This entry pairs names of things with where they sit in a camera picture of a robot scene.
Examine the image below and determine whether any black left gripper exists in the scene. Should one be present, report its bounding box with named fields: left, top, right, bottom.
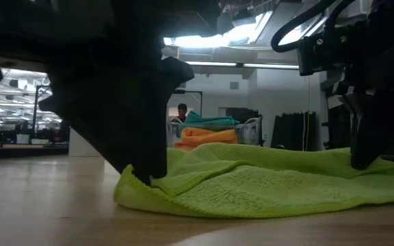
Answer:
left=38, top=0, right=195, bottom=187

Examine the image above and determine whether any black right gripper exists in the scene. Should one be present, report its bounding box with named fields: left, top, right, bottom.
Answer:
left=298, top=13, right=394, bottom=172

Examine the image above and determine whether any teal microfiber towel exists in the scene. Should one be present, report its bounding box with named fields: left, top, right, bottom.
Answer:
left=182, top=109, right=241, bottom=131

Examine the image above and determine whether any lime green microfiber towel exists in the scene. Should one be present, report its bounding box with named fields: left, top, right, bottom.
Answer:
left=113, top=142, right=394, bottom=219

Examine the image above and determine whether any person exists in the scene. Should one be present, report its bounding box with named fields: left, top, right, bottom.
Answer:
left=169, top=102, right=188, bottom=124

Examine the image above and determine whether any black curtain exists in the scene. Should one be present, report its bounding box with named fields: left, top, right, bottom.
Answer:
left=272, top=111, right=317, bottom=152

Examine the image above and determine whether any clear plastic bin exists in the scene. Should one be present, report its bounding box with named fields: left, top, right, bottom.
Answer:
left=165, top=115, right=263, bottom=148

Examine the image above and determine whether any long ceiling light strip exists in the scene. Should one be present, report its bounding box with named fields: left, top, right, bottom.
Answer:
left=185, top=60, right=300, bottom=70

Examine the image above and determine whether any black metal rig frame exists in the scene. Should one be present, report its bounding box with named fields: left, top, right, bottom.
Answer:
left=0, top=143, right=70, bottom=161

